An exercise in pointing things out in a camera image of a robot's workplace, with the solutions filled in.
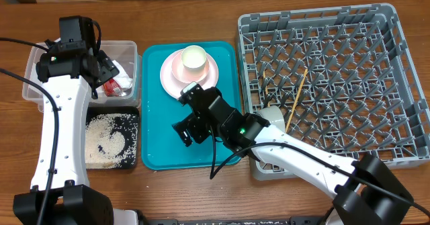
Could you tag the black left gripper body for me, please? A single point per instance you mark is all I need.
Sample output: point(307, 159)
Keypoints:
point(108, 70)

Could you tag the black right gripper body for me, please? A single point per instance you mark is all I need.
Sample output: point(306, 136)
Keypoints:
point(201, 125)

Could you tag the white tissue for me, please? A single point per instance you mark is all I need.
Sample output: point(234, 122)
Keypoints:
point(123, 79)

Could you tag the red snack wrapper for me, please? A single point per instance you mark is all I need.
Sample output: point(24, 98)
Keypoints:
point(112, 89)

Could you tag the pink plate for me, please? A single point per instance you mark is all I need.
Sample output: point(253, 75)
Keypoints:
point(173, 87)

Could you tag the small pink bowl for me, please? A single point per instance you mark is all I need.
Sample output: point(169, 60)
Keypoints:
point(184, 75)

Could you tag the pale green cup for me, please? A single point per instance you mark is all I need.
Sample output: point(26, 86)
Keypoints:
point(194, 58)

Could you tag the grey bowl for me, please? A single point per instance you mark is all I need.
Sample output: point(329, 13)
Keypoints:
point(274, 115)

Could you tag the white cooked rice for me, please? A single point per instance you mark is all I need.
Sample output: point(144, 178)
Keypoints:
point(107, 141)

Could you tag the wooden chopstick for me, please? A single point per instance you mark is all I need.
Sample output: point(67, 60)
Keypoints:
point(266, 82)
point(296, 99)

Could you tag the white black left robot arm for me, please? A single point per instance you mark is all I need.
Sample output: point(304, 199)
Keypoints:
point(69, 73)

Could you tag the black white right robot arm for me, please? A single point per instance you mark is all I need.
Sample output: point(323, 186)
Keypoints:
point(362, 192)

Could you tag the clear plastic waste bin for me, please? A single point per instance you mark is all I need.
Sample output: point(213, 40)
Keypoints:
point(123, 54)

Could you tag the black food waste tray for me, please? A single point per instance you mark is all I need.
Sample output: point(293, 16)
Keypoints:
point(112, 137)

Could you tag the grey dishwasher rack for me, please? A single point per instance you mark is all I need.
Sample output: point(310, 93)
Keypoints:
point(361, 95)

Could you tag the teal serving tray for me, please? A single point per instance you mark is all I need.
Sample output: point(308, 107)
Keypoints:
point(161, 146)

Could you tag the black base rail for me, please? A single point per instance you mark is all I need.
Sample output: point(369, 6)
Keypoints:
point(294, 220)

